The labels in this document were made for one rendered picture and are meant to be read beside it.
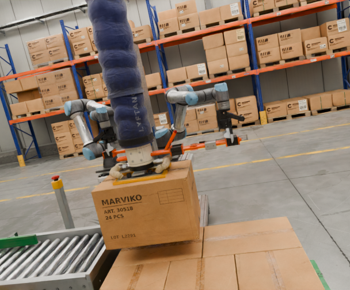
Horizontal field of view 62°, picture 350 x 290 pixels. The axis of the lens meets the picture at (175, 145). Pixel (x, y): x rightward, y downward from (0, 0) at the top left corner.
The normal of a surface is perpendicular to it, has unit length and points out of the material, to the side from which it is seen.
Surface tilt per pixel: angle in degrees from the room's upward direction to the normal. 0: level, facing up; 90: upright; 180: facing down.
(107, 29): 82
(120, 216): 90
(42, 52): 90
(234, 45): 85
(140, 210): 90
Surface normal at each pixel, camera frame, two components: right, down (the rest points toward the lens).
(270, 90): -0.14, 0.22
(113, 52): -0.04, -0.08
